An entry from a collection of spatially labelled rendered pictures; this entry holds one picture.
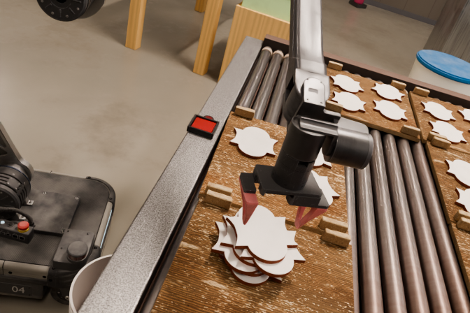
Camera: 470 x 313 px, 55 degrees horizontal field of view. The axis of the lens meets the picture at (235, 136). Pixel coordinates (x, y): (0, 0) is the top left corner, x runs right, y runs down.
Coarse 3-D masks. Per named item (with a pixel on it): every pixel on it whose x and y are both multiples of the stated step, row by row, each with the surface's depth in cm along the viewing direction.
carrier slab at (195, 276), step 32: (192, 224) 92; (288, 224) 99; (192, 256) 85; (320, 256) 93; (192, 288) 79; (224, 288) 80; (256, 288) 82; (288, 288) 84; (320, 288) 86; (352, 288) 88
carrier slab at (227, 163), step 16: (240, 128) 128; (272, 128) 132; (224, 144) 119; (224, 160) 113; (240, 160) 115; (256, 160) 116; (272, 160) 118; (208, 176) 106; (224, 176) 108; (336, 176) 119; (240, 192) 104; (256, 192) 105; (336, 192) 113; (240, 208) 101; (272, 208) 102; (288, 208) 103; (336, 208) 108; (304, 224) 100
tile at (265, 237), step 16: (256, 208) 92; (240, 224) 87; (256, 224) 88; (272, 224) 89; (240, 240) 83; (256, 240) 84; (272, 240) 85; (288, 240) 86; (256, 256) 81; (272, 256) 82
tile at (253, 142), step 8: (248, 128) 127; (256, 128) 128; (240, 136) 122; (248, 136) 123; (256, 136) 124; (264, 136) 125; (232, 144) 120; (240, 144) 119; (248, 144) 120; (256, 144) 121; (264, 144) 122; (272, 144) 123; (248, 152) 117; (256, 152) 118; (264, 152) 119; (272, 152) 120
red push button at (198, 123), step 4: (196, 120) 127; (200, 120) 128; (204, 120) 128; (192, 124) 125; (196, 124) 125; (200, 124) 126; (204, 124) 126; (208, 124) 127; (212, 124) 127; (200, 128) 124; (204, 128) 125; (208, 128) 125; (212, 128) 126
